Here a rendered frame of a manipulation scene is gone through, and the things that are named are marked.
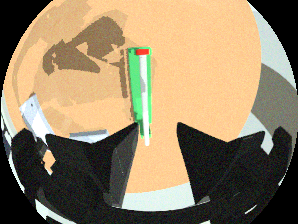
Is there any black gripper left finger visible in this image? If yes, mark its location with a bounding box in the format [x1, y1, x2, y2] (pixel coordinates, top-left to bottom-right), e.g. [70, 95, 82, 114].
[45, 123, 140, 208]

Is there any grey pin with red cap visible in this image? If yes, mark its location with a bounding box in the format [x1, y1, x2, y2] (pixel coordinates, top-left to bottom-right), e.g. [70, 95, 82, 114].
[136, 49, 149, 145]

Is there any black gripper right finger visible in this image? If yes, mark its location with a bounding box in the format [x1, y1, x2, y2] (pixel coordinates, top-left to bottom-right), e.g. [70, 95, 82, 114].
[176, 123, 265, 205]

